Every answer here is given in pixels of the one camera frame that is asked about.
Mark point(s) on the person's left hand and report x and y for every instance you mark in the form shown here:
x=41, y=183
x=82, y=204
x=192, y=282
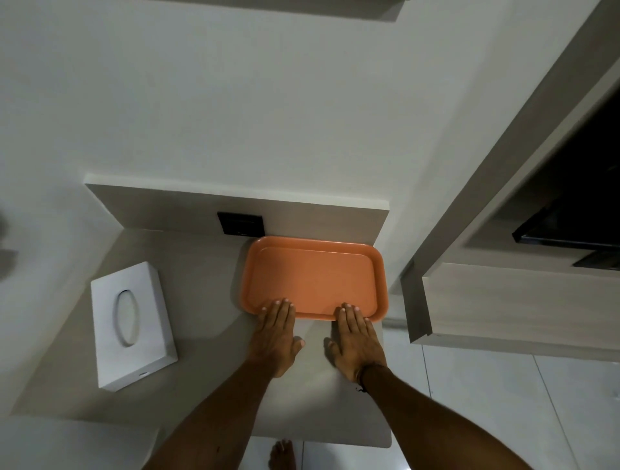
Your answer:
x=272, y=339

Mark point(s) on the person's right hand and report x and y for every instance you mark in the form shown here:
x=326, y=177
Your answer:
x=357, y=346

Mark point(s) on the person's right little finger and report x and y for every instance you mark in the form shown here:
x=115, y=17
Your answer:
x=367, y=330

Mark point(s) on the person's left middle finger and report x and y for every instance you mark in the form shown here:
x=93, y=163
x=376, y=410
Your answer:
x=283, y=315

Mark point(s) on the person's left thumb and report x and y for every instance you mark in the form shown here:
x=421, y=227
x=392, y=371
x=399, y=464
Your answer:
x=297, y=346

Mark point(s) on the person's left little finger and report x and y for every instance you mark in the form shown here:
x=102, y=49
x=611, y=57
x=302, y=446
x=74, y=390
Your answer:
x=264, y=320

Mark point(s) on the person's right middle finger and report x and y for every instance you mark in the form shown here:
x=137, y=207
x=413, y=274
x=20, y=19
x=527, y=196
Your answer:
x=349, y=318

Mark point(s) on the person's right thumb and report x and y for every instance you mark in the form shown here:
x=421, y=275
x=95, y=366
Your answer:
x=333, y=349

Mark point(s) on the person's left forearm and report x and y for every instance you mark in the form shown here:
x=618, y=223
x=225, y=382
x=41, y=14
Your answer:
x=218, y=421

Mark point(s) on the person's right forearm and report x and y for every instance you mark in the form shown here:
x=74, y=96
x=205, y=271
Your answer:
x=436, y=426

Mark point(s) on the black wrist thread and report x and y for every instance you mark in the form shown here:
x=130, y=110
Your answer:
x=366, y=373

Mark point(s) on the orange plastic tray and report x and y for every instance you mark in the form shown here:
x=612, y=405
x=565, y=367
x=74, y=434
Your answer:
x=312, y=273

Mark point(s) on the person's bare foot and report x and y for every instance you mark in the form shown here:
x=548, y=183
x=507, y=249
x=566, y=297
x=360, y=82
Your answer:
x=282, y=456

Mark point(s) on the white tissue box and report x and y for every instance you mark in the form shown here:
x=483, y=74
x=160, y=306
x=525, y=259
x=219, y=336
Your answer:
x=133, y=327

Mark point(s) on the light wooden cabinet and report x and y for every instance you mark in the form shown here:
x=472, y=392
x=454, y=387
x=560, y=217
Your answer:
x=508, y=300

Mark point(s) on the black television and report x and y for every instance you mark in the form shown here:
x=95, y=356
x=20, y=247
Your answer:
x=571, y=227

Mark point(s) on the black wall socket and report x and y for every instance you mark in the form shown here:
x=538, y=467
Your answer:
x=240, y=224

